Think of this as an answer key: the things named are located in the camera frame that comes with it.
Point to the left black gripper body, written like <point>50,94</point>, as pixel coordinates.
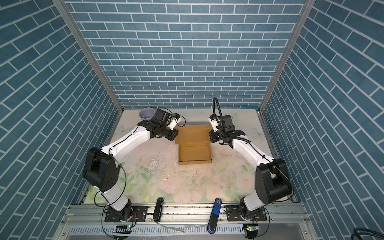
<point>166,131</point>

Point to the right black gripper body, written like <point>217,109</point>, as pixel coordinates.
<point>217,135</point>

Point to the brown cardboard paper box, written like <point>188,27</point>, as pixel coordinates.
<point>194,145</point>

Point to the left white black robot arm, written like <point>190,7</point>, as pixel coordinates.
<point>102,166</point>

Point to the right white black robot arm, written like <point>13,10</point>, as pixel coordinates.
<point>272,182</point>

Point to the lavender ceramic cup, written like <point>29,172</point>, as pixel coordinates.
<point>147,113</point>

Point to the black marker pen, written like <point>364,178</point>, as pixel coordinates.
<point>158,210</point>

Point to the blue black stapler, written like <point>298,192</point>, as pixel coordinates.
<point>214,217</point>

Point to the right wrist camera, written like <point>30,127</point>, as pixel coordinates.
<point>214,122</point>

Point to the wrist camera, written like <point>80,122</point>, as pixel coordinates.
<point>175,119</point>
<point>214,122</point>

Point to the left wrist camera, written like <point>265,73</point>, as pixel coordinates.
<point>175,119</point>

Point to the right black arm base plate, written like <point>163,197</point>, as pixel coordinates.
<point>237,213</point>

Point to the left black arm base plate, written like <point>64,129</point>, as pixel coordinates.
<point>139,213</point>

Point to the aluminium front rail frame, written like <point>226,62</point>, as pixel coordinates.
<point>187,221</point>

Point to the right aluminium corner post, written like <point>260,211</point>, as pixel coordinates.
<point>304,14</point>

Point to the aluminium corner post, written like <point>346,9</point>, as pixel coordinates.
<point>304,14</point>
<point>76,32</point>

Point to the left aluminium corner post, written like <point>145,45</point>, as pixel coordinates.
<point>76,32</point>

